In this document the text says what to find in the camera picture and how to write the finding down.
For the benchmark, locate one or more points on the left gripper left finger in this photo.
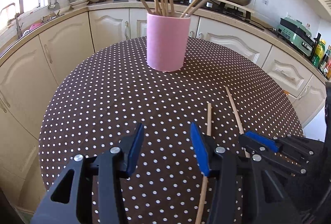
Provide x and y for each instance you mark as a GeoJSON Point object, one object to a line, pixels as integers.
{"type": "Point", "coordinates": [69, 199]}

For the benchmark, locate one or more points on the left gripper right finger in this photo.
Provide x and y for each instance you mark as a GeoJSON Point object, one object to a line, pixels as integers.
{"type": "Point", "coordinates": [264, 197]}

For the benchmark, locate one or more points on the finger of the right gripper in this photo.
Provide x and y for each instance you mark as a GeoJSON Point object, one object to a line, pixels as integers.
{"type": "Point", "coordinates": [295, 148]}
{"type": "Point", "coordinates": [279, 163]}

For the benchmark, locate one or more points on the wooden chopstick five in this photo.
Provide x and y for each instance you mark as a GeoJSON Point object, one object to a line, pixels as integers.
{"type": "Point", "coordinates": [233, 106]}

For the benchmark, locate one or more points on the wooden chopstick ten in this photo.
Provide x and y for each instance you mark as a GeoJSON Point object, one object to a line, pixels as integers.
{"type": "Point", "coordinates": [205, 179]}

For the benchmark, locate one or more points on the brown polka dot tablecloth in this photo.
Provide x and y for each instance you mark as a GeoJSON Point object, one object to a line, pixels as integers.
{"type": "Point", "coordinates": [107, 94]}

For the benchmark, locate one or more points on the green electric cooker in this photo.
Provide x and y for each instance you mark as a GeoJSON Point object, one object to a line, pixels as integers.
{"type": "Point", "coordinates": [294, 32]}

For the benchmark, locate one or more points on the pink cylindrical cup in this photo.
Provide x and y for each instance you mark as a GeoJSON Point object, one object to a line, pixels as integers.
{"type": "Point", "coordinates": [166, 42]}

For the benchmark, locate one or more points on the chrome sink faucet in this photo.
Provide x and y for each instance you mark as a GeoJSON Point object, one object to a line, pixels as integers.
{"type": "Point", "coordinates": [14, 19]}

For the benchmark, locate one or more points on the black gas stove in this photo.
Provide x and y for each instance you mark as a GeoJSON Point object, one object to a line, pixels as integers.
{"type": "Point", "coordinates": [228, 8]}

